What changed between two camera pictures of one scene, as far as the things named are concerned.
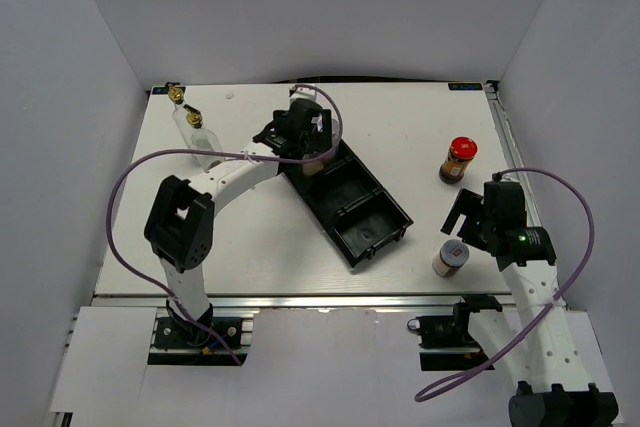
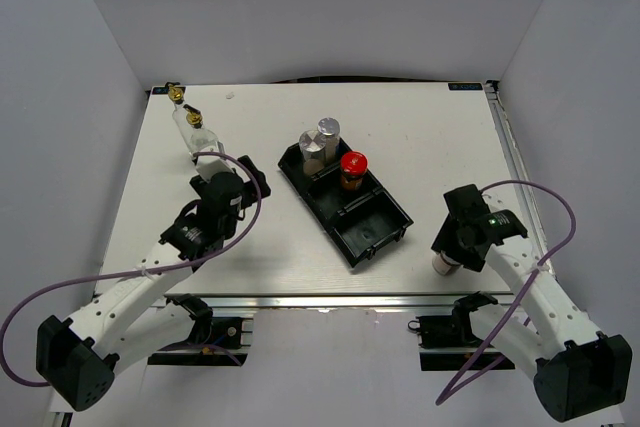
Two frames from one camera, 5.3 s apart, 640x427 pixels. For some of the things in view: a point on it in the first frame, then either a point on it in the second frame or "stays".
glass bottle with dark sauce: [202, 138] stays
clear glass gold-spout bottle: [176, 94] stays
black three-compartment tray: [357, 212] stays
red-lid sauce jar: [461, 153] → [353, 166]
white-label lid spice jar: [452, 255] stays
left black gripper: [320, 141] → [250, 190]
